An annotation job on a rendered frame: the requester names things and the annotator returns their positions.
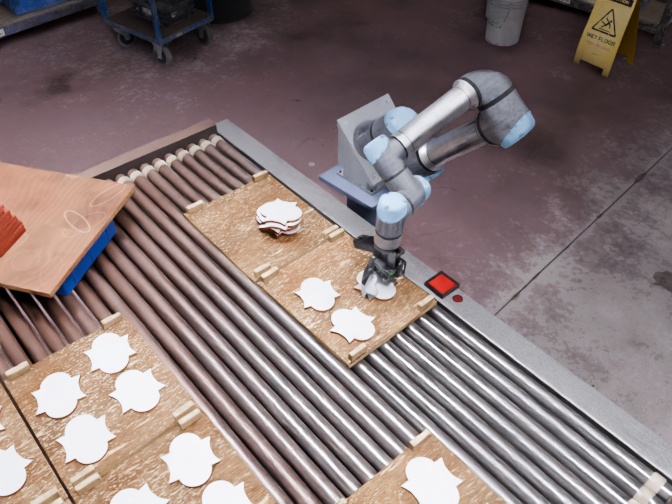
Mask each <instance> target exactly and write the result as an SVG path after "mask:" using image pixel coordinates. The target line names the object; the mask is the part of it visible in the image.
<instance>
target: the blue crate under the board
mask: <svg viewBox="0 0 672 504"><path fill-rule="evenodd" d="M115 233H116V229H115V225H114V222H113V219H112V221H111V222H110V223H109V225H108V226H107V227H106V228H105V230H104V231H103V232H102V234H101V235H100V236H99V237H98V239H97V240H96V241H95V243H94V244H93V245H92V246H91V248H90V249H89V250H88V251H87V253H86V254H85V255H84V257H83V258H82V259H81V260H80V262H79V263H78V264H77V266H76V267H75V268H74V269H73V271H72V272H71V273H70V275H69V276H68V277H67V278H66V280H65V281H64V282H63V283H62V285H61V286H60V287H59V289H58V290H57V291H56V292H55V293H56V294H61V295H65V296H68V295H69V294H70V293H71V291H72V290H73V289H74V287H75V286H76V285H77V284H78V282H79V281H80V280H81V278H82V277H83V276H84V274H85V273H86V272H87V270H88V269H89V268H90V266H91V265H92V264H93V262H94V261H95V260H96V258H97V257H98V256H99V255H100V253H101V252H102V251H103V249H104V248H105V247H106V245H107V244H108V243H109V241H110V240H111V239H112V237H113V236H114V235H115Z"/></svg>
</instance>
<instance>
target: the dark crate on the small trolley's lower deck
mask: <svg viewBox="0 0 672 504"><path fill-rule="evenodd" d="M130 2H131V4H130V5H131V6H132V9H131V10H132V11H133V13H132V14H134V15H136V16H139V17H141V18H144V19H146V20H149V21H151V22H153V20H152V15H151V10H150V5H149V0H146V1H144V2H143V1H141V0H130ZM155 5H156V10H157V15H158V20H159V25H162V26H164V27H167V28H168V27H171V26H173V25H175V24H177V23H179V22H181V21H183V20H185V19H187V18H190V17H192V16H194V15H195V14H196V13H195V10H196V9H194V5H195V4H194V3H193V0H155Z"/></svg>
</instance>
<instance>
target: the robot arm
mask: <svg viewBox="0 0 672 504"><path fill-rule="evenodd" d="M475 108H478V110H479V112H478V114H477V116H476V118H475V119H473V120H471V121H469V122H467V123H465V124H463V125H461V126H459V127H457V128H455V129H453V130H451V131H449V132H447V133H445V134H443V135H441V136H439V137H437V138H433V137H435V136H436V135H437V134H438V133H440V132H441V131H442V130H443V129H445V128H446V127H447V126H448V125H450V124H451V123H452V122H453V121H455V120H456V119H457V118H458V117H460V116H461V115H462V114H463V113H465V112H466V111H467V110H469V109H470V110H473V109H475ZM534 125H535V120H534V118H533V116H532V114H531V111H530V110H529V109H528V108H527V106H526V105H525V103H524V101H523V100H522V98H521V97H520V95H519V94H518V92H517V90H516V89H515V87H514V86H513V84H512V82H511V81H510V79H509V78H508V77H507V76H505V75H504V74H502V73H500V72H498V71H493V70H477V71H472V72H469V73H467V74H465V75H463V76H462V77H460V78H459V79H457V80H456V81H455V82H454V83H453V88H452V89H451V90H449V91H448V92H447V93H445V94H444V95H443V96H442V97H440V98H439V99H438V100H436V101H435V102H434V103H433V104H431V105H430V106H429V107H427V108H426V109H425V110H424V111H422V112H421V113H420V114H418V115H417V113H416V112H415V111H413V110H412V109H410V108H408V107H397V108H395V109H392V110H389V111H388V112H387V113H386V114H384V115H382V116H381V117H379V118H378V119H370V120H365V121H363V122H361V123H360V124H358V125H357V126H356V128H355V130H354V133H353V144H354V147H355V149H356V151H357V152H358V154H359V155H360V156H361V157H362V158H364V159H365V160H367V161H369V162H370V164H371V165H372V166H373V167H374V169H375V170H376V171H377V173H378V174H379V176H380V177H381V179H382V180H383V181H384V183H385V185H386V186H387V187H388V189H389V190H390V192H389V193H387V194H384V195H382V196H381V197H380V199H379V203H378V206H377V218H376V227H375V234H374V236H369V235H364V234H362V235H360V236H358V237H357V238H356V239H354V240H353V244H354V247H355V248H356V249H360V250H365V251H369V252H373V256H372V257H371V258H370V259H369V263H368V264H367V266H366V268H365V270H364V272H363V275H362V280H361V283H362V284H361V292H362V297H363V298H365V296H366V293H369V294H372V295H374V296H377V295H378V289H377V287H376V282H377V276H376V275H375V274H373V271H374V272H376V273H377V274H378V275H379V276H380V277H381V278H382V282H383V283H384V284H386V285H387V286H388V282H389V280H390V279H393V278H395V277H396V278H399V277H400V278H403V277H402V273H403V274H405V269H406V263H407V262H406V261H405V260H404V259H403V258H401V257H400V256H401V255H403V254H404V253H405V250H404V249H403V248H402V247H401V246H400V244H401V240H402V233H403V228H404V223H405V221H406V220H407V219H408V218H409V217H410V216H411V215H412V214H413V213H414V212H415V211H416V210H417V209H418V208H419V207H420V206H422V205H423V204H424V202H425V201H426V200H427V199H428V197H429V196H430V193H431V187H430V184H429V182H428V181H430V180H431V179H433V178H435V177H437V176H438V175H439V174H440V173H441V172H442V171H443V170H444V166H445V164H446V162H448V161H450V160H452V159H454V158H457V157H459V156H461V155H463V154H466V153H468V152H470V151H472V150H475V149H477V148H479V147H481V146H484V145H486V144H489V145H493V146H494V145H498V144H501V146H502V147H503V148H508V147H510V146H512V145H513V144H515V143H516V142H517V141H519V140H520V139H521V138H522V137H524V136H525V135H526V134H527V133H528V132H529V131H530V130H531V129H532V128H533V127H534ZM403 265H404V270H403ZM372 270H373V271H372ZM386 280H387V281H386Z"/></svg>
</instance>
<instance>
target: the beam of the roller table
mask: <svg viewBox="0 0 672 504"><path fill-rule="evenodd" d="M216 127H217V134H218V136H220V137H221V138H223V139H224V140H225V142H226V143H228V144H229V145H230V146H232V147H233V148H234V149H235V150H237V151H238V152H239V153H241V154H242V155H243V156H245V157H246V158H247V159H248V160H250V161H251V162H252V163H254V164H255V165H256V166H258V167H259V168H260V169H261V170H267V171H268V174H269V175H270V176H272V177H273V178H274V179H276V180H277V181H278V182H279V183H281V184H282V185H283V186H284V187H286V188H287V189H288V190H290V191H291V192H292V193H293V194H295V195H296V196H297V197H298V198H300V199H301V200H302V201H303V202H305V203H306V204H307V205H309V206H310V207H311V208H312V209H314V210H315V211H316V212H317V213H319V214H320V215H321V216H323V217H324V218H325V219H326V220H328V221H329V222H330V223H331V224H333V225H337V226H338V227H339V228H338V229H340V228H343V229H344V231H345V233H346V234H348V235H349V236H351V237H352V238H353V239H356V238H357V237H358V236H360V235H362V234H364V235H369V236H374V234H375V227H374V226H372V225H371V224H370V223H368V222H367V221H366V220H364V219H363V218H362V217H360V216H359V215H357V214H356V213H355V212H353V211H352V210H351V209H349V208H348V207H347V206H345V205H344V204H342V203H341V202H340V201H338V200H337V199H336V198H334V197H333V196H332V195H330V194H329V193H328V192H326V191H325V190H323V189H322V188H321V187H319V186H318V185H317V184H315V183H314V182H313V181H311V180H310V179H308V178H307V177H306V176H304V175H303V174H302V173H300V172H299V171H298V170H296V169H295V168H293V167H292V166H291V165H289V164H288V163H287V162H285V161H284V160H283V159H281V158H280V157H279V156H277V155H276V154H274V153H273V152H272V151H270V150H269V149H268V148H266V147H265V146H264V145H262V144H261V143H259V142H258V141H257V140H255V139H254V138H253V137H251V136H250V135H249V134H247V133H246V132H244V131H243V130H242V129H240V128H239V127H238V126H236V125H235V124H234V123H232V122H231V121H230V120H228V119H225V120H223V121H221V122H218V123H216ZM403 249H404V248H403ZM404 250H405V249H404ZM400 257H401V258H403V259H404V260H405V261H406V262H407V263H406V269H405V274H403V273H402V275H403V276H404V277H406V278H407V279H408V280H410V281H411V282H412V283H414V284H415V285H416V286H418V287H419V288H420V289H422V290H423V291H424V292H426V293H427V294H428V295H430V294H432V295H433V296H434V299H435V300H436V301H437V305H438V306H439V307H441V308H442V309H443V310H444V311H446V312H447V313H448V314H450V315H451V316H452V317H453V318H455V319H456V320H457V321H459V322H460V323H461V324H463V325H464V326H465V327H466V328H468V329H469V330H470V331H472V332H473V333H474V334H476V335H477V336H478V337H479V338H481V339H482V340H483V341H485V342H486V343H487V344H489V345H490V346H491V347H492V348H494V349H495V350H496V351H498V352H499V353H500V354H501V355H503V356H504V357H505V358H507V359H508V360H509V361H511V362H512V363H513V364H514V365H516V366H517V367H518V368H520V369H521V370H522V371H524V372H525V373H526V374H527V375H529V376H530V377H531V378H533V379H534V380H535V381H537V382H538V383H539V384H540V385H542V386H543V387H544V388H546V389H547V390H548V391H550V392H551V393H552V394H553V395H555V396H556V397H557V398H559V399H560V400H561V401H562V402H564V403H565V404H566V405H568V406H569V407H570V408H572V409H573V410H574V411H575V412H577V413H578V414H579V415H581V416H582V417H583V418H585V419H586V420H587V421H588V422H590V423H591V424H592V425H594V426H595V427H596V428H598V429H599V430H600V431H601V432H603V433H604V434H605V435H607V436H608V437H609V438H611V439H612V440H613V441H614V442H616V443H617V444H618V445H620V446H621V447H622V448H623V449H625V450H626V451H627V452H629V453H630V454H631V455H633V456H634V457H635V458H636V459H638V460H639V461H640V462H642V463H643V464H644V465H646V466H647V467H648V468H649V469H651V470H652V471H653V472H657V473H658V474H660V475H661V476H662V477H664V478H665V479H666V481H667V482H668V483H669V484H670V485H671V486H672V445H671V444H669V443H668V442H666V441H665V440H664V439H662V438H661V437H660V436H658V435H657V434H656V433H654V432H653V431H652V430H650V429H649V428H647V427H646V426H645V425H643V424H642V423H641V422H639V421H638V420H637V419H635V418H634V417H632V416H631V415H630V414H628V413H627V412H626V411H624V410H623V409H622V408H620V407H619V406H617V405H616V404H615V403H613V402H612V401H611V400H609V399H608V398H607V397H605V396H604V395H602V394H601V393H600V392H598V391H597V390H596V389H594V388H593V387H592V386H590V385H589V384H588V383H586V382H585V381H583V380H582V379H581V378H579V377H578V376H577V375H575V374H574V373H573V372H571V371H570V370H568V369H567V368H566V367H564V366H563V365H562V364H560V363H559V362H558V361H556V360H555V359H553V358H552V357H551V356H549V355H548V354H547V353H545V352H544V351H543V350H541V349H540V348H539V347H537V346H536V345H534V344H533V343H532V342H530V341H529V340H528V339H526V338H525V337H524V336H522V335H521V334H519V333H518V332H517V331H515V330H514V329H513V328H511V327H510V326H509V325H507V324H506V323H504V322H503V321H502V320H500V319H499V318H498V317H496V316H495V315H494V314H492V313H491V312H490V311H488V310H487V309H485V308H484V307H483V306H481V305H480V304H479V303H477V302H476V301H475V300H473V299H472V298H470V297H469V296H468V295H466V294H465V293H464V292H462V291H461V290H460V289H456V290H455V291H454V292H452V293H451V294H449V295H448V296H446V297H445V298H443V299H441V298H440V297H438V296H437V295H436V294H434V293H433V292H432V291H430V290H429V289H428V288H426V287H425V286H424V282H425V281H426V280H428V279H429V278H431V277H432V276H434V275H435V274H437V273H436V272H435V271H434V270H432V269H431V268H430V267H428V266H427V265H426V264H424V263H423V262H421V261H420V260H419V259H417V258H416V257H415V256H413V255H412V254H411V253H409V252H408V251H406V250H405V253H404V254H403V255H401V256H400ZM454 295H461V296H462V297H463V301H462V302H459V303H457V302H454V301H453V299H452V297H453V296H454Z"/></svg>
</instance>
